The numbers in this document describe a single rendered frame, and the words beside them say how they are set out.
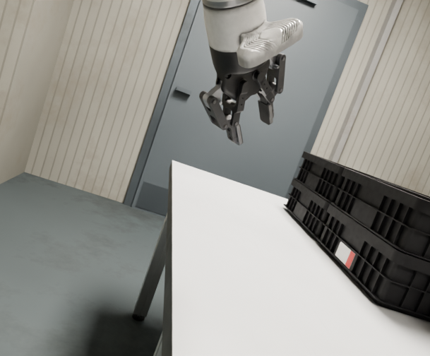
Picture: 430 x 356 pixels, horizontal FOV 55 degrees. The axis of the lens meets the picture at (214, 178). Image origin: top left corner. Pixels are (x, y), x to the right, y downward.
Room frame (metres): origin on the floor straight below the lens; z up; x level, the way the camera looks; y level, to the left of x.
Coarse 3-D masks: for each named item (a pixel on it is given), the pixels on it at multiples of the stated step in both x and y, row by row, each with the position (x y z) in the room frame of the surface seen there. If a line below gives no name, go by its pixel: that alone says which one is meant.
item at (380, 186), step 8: (344, 176) 1.14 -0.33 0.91; (352, 176) 1.09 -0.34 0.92; (360, 176) 1.05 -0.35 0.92; (368, 176) 1.17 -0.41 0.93; (368, 184) 0.99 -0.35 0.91; (376, 184) 0.96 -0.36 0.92; (384, 184) 0.92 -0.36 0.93; (392, 184) 1.18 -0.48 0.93; (384, 192) 0.91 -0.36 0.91; (392, 192) 0.88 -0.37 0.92; (400, 192) 0.85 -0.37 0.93; (408, 192) 1.18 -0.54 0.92; (400, 200) 0.84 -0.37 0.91; (408, 200) 0.82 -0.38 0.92; (416, 200) 0.79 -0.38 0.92; (424, 200) 0.78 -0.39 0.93; (416, 208) 0.79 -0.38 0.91; (424, 208) 0.78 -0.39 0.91
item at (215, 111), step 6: (210, 96) 0.53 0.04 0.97; (210, 102) 0.53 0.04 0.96; (216, 102) 0.54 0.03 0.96; (210, 108) 0.54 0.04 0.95; (216, 108) 0.54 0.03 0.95; (210, 114) 0.56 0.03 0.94; (216, 114) 0.55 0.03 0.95; (222, 114) 0.55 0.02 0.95; (210, 120) 0.58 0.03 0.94; (222, 120) 0.56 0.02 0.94; (222, 126) 0.56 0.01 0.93
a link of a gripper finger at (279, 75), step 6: (282, 54) 0.59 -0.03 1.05; (276, 60) 0.59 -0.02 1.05; (282, 60) 0.59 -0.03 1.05; (282, 66) 0.60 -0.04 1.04; (270, 72) 0.61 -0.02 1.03; (276, 72) 0.60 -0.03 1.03; (282, 72) 0.60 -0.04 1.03; (270, 78) 0.62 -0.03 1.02; (276, 78) 0.60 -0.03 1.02; (282, 78) 0.61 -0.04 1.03; (276, 84) 0.61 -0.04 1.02; (282, 84) 0.61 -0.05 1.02; (276, 90) 0.61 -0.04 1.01; (282, 90) 0.62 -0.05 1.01
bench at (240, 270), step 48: (192, 192) 1.23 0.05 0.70; (240, 192) 1.55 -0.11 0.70; (192, 240) 0.78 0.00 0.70; (240, 240) 0.90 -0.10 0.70; (288, 240) 1.07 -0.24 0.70; (144, 288) 1.65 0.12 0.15; (192, 288) 0.57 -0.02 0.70; (240, 288) 0.63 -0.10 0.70; (288, 288) 0.71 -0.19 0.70; (336, 288) 0.81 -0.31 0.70; (192, 336) 0.44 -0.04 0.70; (240, 336) 0.48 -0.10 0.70; (288, 336) 0.53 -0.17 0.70; (336, 336) 0.58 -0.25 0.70; (384, 336) 0.65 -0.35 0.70
